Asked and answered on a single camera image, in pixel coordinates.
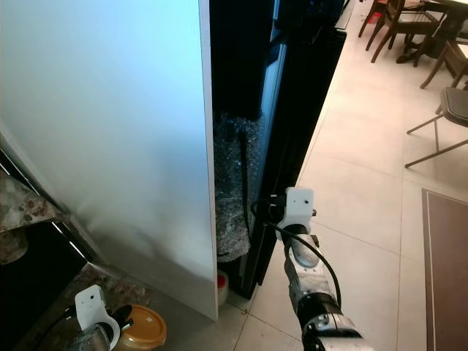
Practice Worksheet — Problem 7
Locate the yellow lidded food container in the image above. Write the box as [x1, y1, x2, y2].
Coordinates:
[117, 304, 167, 351]

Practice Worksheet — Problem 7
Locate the refrigerator door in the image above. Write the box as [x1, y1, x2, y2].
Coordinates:
[211, 0, 347, 300]

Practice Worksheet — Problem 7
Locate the clear bubble wrap sheet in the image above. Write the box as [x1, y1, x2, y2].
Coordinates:
[216, 113, 261, 263]

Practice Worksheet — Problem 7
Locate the red capped white bottle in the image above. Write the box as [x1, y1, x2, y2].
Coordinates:
[216, 271, 230, 303]

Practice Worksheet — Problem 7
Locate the speckled granite countertop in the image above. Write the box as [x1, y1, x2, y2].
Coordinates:
[0, 172, 64, 265]

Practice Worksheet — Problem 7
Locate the white refrigerator body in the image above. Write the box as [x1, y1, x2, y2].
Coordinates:
[0, 0, 221, 321]

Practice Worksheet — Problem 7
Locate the brown bordered floor mat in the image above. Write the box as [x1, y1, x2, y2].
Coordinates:
[422, 189, 468, 351]

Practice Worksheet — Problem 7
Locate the grey folding chair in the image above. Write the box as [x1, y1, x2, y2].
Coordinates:
[405, 86, 468, 170]

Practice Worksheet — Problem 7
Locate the dark wooden dining chair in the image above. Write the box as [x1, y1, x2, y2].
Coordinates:
[420, 40, 468, 91]
[369, 0, 441, 64]

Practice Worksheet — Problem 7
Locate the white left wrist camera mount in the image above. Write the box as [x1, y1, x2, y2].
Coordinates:
[75, 285, 121, 346]

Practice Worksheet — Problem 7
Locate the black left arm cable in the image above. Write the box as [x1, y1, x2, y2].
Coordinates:
[44, 307, 81, 346]

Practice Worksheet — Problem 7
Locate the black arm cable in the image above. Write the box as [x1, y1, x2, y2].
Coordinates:
[265, 218, 341, 308]
[44, 307, 81, 346]

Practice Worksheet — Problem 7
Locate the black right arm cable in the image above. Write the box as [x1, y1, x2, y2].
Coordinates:
[265, 218, 341, 308]

